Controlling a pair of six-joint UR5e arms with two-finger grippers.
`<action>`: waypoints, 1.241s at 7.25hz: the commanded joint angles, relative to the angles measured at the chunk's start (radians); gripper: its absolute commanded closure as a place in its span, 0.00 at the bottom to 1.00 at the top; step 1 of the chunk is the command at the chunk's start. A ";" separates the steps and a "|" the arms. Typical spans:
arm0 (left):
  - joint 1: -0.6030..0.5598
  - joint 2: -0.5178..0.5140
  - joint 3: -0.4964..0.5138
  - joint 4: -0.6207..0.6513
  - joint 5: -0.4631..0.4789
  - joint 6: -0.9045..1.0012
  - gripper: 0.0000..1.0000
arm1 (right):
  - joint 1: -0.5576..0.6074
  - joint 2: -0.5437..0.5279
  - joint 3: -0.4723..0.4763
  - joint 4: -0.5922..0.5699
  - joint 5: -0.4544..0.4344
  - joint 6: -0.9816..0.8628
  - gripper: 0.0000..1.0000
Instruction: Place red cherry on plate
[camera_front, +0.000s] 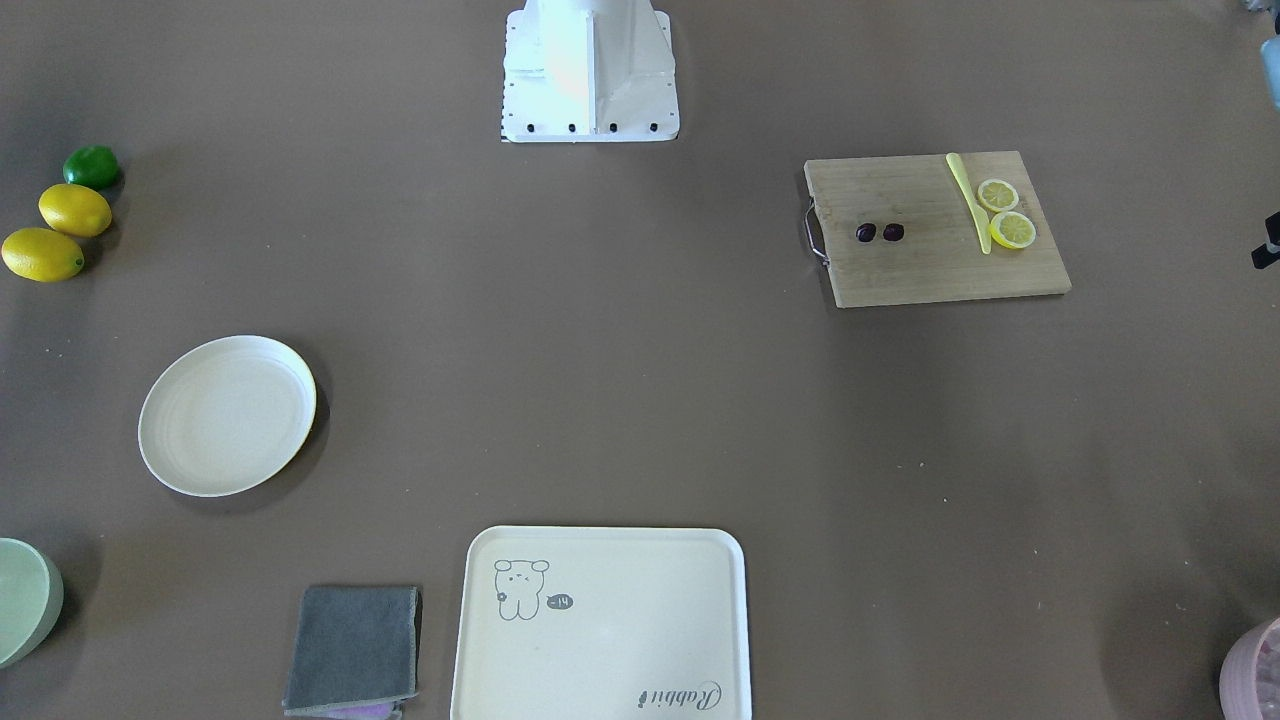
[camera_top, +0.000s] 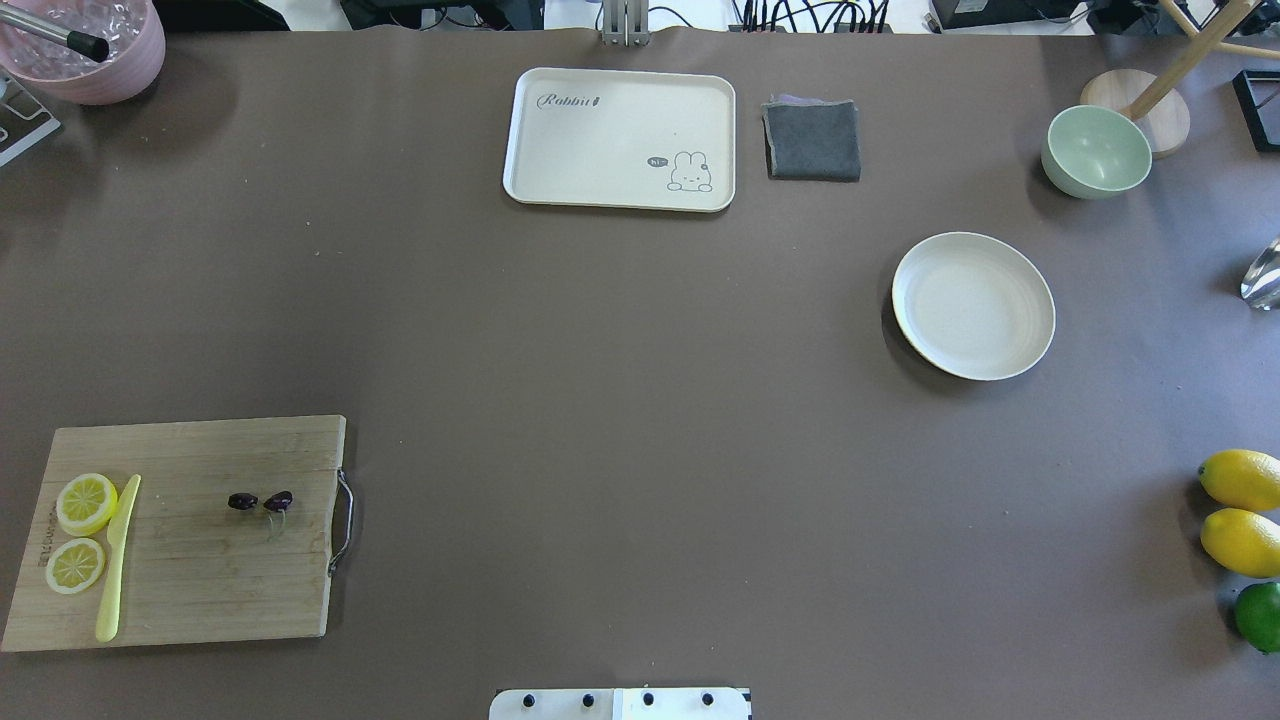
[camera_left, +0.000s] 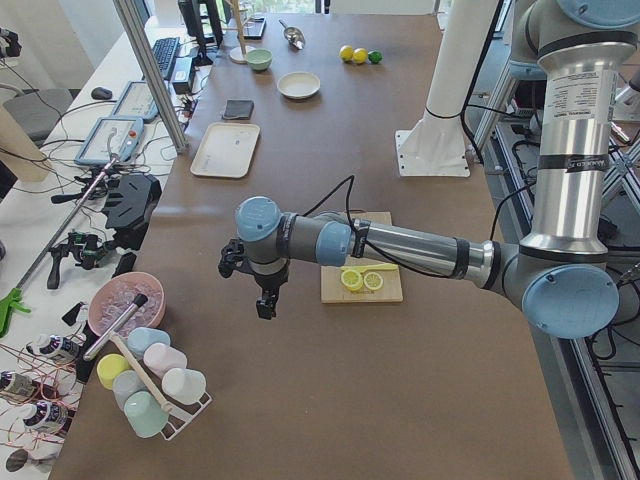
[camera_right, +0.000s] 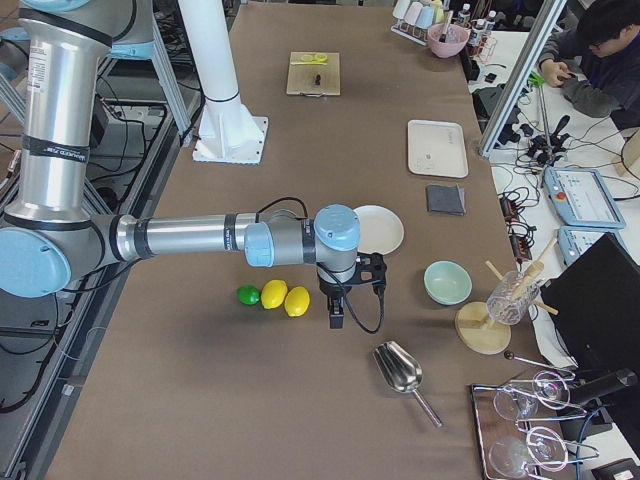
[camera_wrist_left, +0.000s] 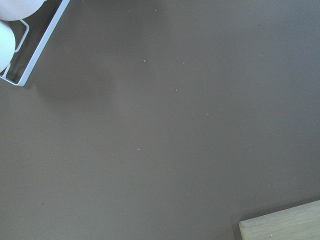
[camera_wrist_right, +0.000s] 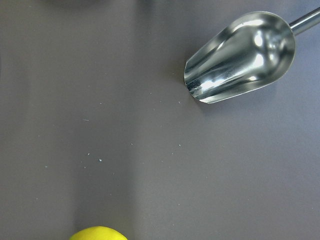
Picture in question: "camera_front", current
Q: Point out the cream rectangular tray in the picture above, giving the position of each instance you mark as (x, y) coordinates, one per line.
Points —
(603, 623)

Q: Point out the wooden cutting board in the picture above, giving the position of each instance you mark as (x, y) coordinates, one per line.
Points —
(939, 259)

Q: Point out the yellow plastic knife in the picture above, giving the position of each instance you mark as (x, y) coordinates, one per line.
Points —
(979, 215)

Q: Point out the lemon slice lower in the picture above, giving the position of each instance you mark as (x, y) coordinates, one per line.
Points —
(1012, 230)

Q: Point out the lemon slice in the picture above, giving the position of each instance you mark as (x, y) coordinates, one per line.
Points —
(1012, 230)
(997, 195)

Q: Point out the lemon slice upper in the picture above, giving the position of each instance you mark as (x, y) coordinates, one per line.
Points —
(997, 195)

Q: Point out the grey folded cloth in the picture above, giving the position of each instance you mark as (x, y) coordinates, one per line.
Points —
(355, 652)

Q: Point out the cream round plate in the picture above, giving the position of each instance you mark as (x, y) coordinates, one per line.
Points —
(227, 416)

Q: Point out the green lime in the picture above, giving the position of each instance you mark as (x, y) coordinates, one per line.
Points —
(92, 166)

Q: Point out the yellow lemon near lime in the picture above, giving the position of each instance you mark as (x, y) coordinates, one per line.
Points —
(75, 209)

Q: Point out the yellow lemon outer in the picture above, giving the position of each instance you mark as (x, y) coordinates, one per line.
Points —
(42, 255)

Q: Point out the light green bowl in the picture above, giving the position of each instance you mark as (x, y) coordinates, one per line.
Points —
(32, 593)

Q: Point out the pink bowl with ice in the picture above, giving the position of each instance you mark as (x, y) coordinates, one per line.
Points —
(1249, 676)

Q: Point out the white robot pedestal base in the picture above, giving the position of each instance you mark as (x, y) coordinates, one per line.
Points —
(589, 72)

